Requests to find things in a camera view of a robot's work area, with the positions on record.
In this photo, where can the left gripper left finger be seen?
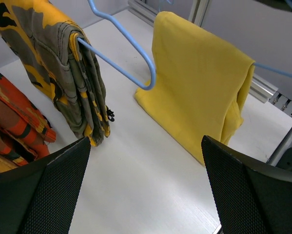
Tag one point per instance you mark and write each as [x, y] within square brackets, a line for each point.
[41, 197]

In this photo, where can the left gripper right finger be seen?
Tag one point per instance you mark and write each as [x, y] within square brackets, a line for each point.
[251, 197]

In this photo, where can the light blue wire hanger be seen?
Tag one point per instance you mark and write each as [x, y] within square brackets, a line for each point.
[182, 48]

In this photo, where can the blue hanger of camouflage trousers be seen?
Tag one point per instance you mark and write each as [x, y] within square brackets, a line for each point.
[122, 40]

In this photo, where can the yellow grey camouflage trousers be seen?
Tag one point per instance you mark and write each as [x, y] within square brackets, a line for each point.
[51, 47]

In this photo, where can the orange camouflage trousers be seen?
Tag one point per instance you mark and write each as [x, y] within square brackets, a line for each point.
[24, 130]

